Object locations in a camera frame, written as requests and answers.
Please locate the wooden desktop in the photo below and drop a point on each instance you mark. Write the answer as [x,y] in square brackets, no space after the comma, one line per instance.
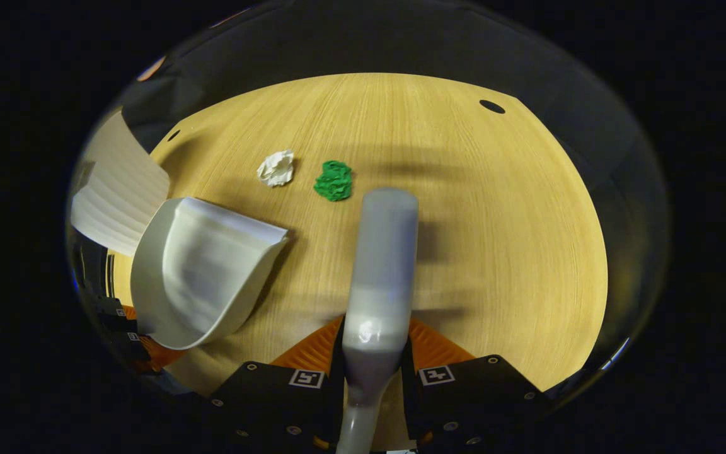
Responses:
[464,252]

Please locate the white ribbed garbage bin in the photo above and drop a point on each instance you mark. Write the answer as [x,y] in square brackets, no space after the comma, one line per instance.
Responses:
[117,189]

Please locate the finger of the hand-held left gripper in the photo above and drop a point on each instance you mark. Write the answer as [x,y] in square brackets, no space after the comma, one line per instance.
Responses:
[114,315]
[125,345]

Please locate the green paper ball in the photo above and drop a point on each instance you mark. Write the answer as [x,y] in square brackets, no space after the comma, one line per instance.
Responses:
[333,181]

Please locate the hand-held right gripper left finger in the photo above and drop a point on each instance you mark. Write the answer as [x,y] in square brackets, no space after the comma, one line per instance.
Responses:
[262,403]

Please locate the white paper ball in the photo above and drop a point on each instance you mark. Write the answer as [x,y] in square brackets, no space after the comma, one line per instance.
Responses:
[276,168]

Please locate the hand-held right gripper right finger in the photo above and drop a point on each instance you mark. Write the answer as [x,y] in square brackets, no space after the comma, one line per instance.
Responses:
[476,403]

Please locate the grey plastic dustpan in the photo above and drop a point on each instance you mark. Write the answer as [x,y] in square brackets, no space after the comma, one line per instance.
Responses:
[205,277]

